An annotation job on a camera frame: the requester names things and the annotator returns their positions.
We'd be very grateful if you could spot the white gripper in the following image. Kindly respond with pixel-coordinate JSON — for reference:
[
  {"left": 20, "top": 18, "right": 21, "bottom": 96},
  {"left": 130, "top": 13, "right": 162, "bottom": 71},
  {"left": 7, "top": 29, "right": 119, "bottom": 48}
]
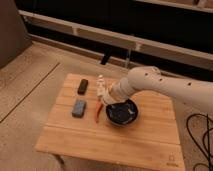
[{"left": 101, "top": 85, "right": 124, "bottom": 106}]

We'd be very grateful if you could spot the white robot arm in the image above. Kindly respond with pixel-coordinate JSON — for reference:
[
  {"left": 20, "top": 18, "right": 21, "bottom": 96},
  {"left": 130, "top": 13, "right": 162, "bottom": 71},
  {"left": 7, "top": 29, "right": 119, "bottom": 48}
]
[{"left": 102, "top": 66, "right": 213, "bottom": 114}]

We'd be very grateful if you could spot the dark ceramic bowl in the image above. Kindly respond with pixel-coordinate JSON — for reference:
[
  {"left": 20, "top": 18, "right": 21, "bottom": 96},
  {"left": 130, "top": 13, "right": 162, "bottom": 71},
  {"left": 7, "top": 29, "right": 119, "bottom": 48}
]
[{"left": 106, "top": 99, "right": 139, "bottom": 126}]

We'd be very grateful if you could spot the white small bottle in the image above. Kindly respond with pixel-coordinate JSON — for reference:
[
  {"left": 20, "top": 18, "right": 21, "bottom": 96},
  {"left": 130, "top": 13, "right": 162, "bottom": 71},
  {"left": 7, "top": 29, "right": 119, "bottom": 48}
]
[{"left": 97, "top": 75, "right": 106, "bottom": 98}]

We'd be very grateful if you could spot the black rectangular block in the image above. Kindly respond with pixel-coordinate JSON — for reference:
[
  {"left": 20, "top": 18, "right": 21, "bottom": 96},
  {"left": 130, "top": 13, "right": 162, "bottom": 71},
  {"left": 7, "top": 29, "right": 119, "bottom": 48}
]
[{"left": 77, "top": 79, "right": 88, "bottom": 95}]

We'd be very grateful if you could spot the blue sponge block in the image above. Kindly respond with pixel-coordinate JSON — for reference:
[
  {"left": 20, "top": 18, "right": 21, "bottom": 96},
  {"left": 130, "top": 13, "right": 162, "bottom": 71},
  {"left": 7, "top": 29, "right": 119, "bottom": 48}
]
[{"left": 72, "top": 99, "right": 86, "bottom": 118}]

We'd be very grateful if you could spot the wooden table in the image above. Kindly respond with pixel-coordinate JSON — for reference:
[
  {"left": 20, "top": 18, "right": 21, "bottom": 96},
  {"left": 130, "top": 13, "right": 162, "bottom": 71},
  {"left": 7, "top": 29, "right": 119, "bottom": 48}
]
[{"left": 35, "top": 74, "right": 185, "bottom": 171}]

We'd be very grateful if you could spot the black shelf rack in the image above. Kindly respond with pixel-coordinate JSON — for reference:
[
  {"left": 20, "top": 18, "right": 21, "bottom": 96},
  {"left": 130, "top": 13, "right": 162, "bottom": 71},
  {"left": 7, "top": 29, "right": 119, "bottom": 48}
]
[{"left": 15, "top": 0, "right": 213, "bottom": 74}]

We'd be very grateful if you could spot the black cable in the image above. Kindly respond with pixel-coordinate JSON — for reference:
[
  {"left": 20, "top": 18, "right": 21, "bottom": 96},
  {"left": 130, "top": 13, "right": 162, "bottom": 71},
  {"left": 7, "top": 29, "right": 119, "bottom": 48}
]
[{"left": 185, "top": 113, "right": 213, "bottom": 171}]

